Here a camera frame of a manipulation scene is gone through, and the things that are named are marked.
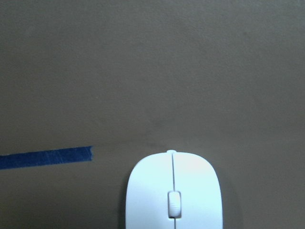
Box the white computer mouse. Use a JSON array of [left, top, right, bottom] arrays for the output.
[[125, 150, 223, 229]]

